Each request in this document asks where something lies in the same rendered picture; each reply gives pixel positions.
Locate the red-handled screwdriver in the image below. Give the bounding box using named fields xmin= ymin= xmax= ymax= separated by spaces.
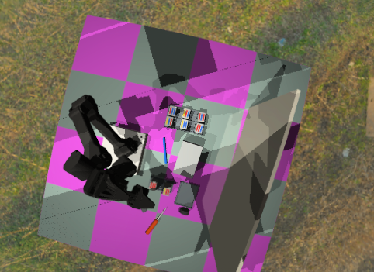
xmin=146 ymin=209 xmax=166 ymax=235

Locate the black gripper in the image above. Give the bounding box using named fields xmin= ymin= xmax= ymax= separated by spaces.
xmin=83 ymin=168 xmax=155 ymax=209

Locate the white rectangular panel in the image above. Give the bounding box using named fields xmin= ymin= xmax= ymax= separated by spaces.
xmin=173 ymin=140 xmax=203 ymax=179

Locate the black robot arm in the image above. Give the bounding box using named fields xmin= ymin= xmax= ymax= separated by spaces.
xmin=63 ymin=95 xmax=138 ymax=181

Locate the grey short cylinder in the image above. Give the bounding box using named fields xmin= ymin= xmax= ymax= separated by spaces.
xmin=179 ymin=207 xmax=189 ymax=215

